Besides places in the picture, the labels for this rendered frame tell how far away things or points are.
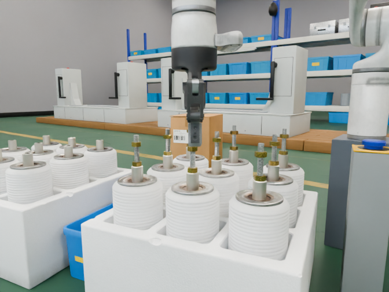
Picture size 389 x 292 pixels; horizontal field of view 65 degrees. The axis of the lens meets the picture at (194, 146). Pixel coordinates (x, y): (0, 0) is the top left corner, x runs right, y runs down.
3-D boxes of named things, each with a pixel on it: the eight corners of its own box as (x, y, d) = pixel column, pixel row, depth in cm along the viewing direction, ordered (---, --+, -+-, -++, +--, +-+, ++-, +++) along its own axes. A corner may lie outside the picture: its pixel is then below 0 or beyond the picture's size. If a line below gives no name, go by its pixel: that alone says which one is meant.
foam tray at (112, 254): (179, 230, 94) (178, 174, 91) (313, 259, 78) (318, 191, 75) (85, 310, 59) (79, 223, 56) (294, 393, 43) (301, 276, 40)
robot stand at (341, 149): (335, 227, 96) (342, 134, 91) (386, 240, 88) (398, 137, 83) (323, 244, 85) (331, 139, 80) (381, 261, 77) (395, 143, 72)
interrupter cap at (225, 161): (215, 165, 72) (215, 163, 72) (221, 159, 79) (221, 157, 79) (246, 168, 70) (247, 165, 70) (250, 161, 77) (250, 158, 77)
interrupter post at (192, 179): (197, 193, 52) (197, 174, 52) (183, 191, 53) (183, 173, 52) (201, 189, 54) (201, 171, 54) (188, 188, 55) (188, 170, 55)
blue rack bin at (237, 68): (240, 76, 602) (241, 65, 599) (258, 75, 580) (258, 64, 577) (227, 75, 562) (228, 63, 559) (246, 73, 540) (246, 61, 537)
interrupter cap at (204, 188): (206, 199, 49) (206, 195, 49) (164, 194, 51) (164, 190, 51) (218, 186, 56) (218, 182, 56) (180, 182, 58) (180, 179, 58)
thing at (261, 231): (219, 309, 49) (220, 203, 47) (237, 277, 58) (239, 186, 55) (278, 328, 45) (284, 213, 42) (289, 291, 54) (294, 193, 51)
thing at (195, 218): (210, 303, 51) (211, 200, 48) (158, 292, 54) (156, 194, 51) (223, 272, 60) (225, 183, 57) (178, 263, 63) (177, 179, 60)
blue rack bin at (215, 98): (221, 103, 637) (221, 92, 634) (237, 103, 615) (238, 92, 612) (208, 103, 598) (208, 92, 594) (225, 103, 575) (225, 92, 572)
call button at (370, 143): (360, 148, 60) (361, 138, 60) (384, 149, 59) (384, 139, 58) (362, 151, 57) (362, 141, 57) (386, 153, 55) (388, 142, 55)
